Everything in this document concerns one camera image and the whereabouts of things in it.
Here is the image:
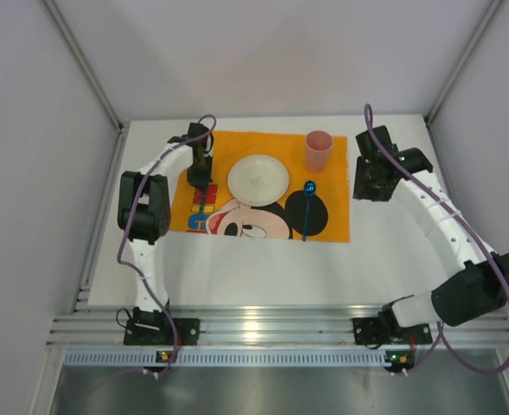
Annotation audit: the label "fork with teal handle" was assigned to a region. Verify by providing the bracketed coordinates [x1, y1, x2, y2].
[200, 185, 208, 214]

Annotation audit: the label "orange cartoon mouse cloth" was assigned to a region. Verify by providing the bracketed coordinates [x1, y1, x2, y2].
[170, 131, 350, 243]

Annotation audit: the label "cream round plate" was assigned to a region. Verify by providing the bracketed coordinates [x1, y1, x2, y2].
[227, 155, 289, 207]

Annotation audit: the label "blue metallic spoon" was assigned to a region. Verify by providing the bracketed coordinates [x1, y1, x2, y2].
[302, 181, 316, 242]

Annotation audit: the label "pink plastic cup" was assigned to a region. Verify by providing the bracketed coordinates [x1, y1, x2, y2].
[305, 131, 334, 173]

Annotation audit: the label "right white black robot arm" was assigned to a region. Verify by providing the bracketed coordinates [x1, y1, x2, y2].
[353, 126, 509, 335]

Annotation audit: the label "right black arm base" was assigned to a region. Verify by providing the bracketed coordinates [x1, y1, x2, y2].
[352, 316, 433, 349]

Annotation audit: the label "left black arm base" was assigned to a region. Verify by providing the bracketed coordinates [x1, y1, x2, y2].
[123, 318, 200, 346]

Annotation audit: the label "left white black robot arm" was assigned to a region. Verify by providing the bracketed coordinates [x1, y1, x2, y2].
[117, 116, 214, 315]

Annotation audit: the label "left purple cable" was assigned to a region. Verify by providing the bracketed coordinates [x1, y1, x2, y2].
[116, 114, 217, 378]

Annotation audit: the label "aluminium mounting rail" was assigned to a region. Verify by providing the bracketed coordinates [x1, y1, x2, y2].
[47, 305, 509, 348]

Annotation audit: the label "perforated grey cable duct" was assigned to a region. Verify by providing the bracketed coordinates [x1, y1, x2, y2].
[64, 348, 415, 371]

